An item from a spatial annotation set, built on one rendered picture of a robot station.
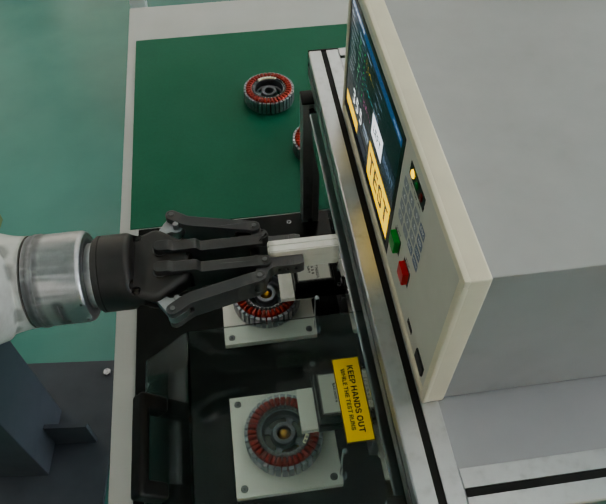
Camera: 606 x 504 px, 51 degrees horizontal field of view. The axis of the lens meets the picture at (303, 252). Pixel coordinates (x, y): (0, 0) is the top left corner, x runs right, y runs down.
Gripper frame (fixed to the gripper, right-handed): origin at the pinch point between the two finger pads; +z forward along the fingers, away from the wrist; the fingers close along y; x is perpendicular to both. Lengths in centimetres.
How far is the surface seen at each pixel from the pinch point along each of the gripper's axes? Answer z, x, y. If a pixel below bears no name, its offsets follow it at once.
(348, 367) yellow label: 3.9, -11.7, 7.5
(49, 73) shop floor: -81, -119, -197
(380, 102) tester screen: 9.6, 8.2, -11.6
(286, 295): -0.2, -35.2, -18.0
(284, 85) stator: 6, -40, -76
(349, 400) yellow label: 3.3, -11.6, 11.2
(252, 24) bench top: 2, -44, -106
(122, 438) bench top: -28, -43, -1
